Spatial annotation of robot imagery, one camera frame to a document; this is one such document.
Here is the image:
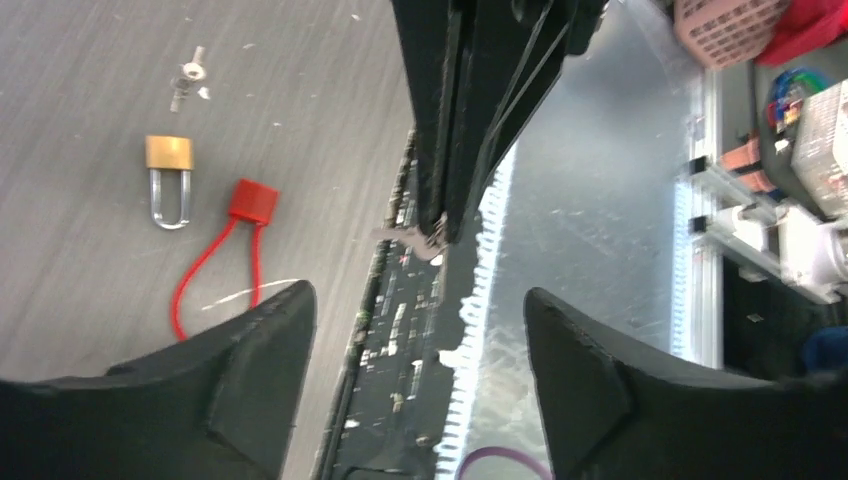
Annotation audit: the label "small silver key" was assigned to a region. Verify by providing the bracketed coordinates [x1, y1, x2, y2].
[370, 214, 448, 261]

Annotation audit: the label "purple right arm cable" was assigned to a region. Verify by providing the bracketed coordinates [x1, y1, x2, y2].
[455, 446, 554, 480]

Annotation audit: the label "aluminium slotted rail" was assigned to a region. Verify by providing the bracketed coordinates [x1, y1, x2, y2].
[434, 145, 518, 480]

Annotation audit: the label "silver keys on table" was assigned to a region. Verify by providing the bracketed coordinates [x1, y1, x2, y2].
[169, 46, 208, 113]

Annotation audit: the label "red cable padlock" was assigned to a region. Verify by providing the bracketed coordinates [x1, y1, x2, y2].
[170, 178, 281, 343]

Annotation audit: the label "white perforated plastic basket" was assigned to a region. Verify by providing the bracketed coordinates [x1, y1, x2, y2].
[673, 0, 790, 70]

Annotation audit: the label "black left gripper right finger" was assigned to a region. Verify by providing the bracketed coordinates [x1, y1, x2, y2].
[524, 288, 847, 479]

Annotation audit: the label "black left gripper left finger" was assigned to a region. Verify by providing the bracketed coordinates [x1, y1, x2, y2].
[1, 280, 316, 479]

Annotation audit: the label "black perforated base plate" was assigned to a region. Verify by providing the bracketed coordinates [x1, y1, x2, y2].
[311, 129, 478, 480]

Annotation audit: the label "brass padlock silver shackle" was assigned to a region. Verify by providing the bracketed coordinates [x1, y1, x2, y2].
[144, 135, 195, 231]

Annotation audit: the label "crumpled red cloth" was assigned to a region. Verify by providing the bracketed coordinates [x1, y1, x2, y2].
[755, 0, 847, 67]

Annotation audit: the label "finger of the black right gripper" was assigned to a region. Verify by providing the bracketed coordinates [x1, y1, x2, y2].
[443, 1, 607, 242]
[392, 0, 463, 232]

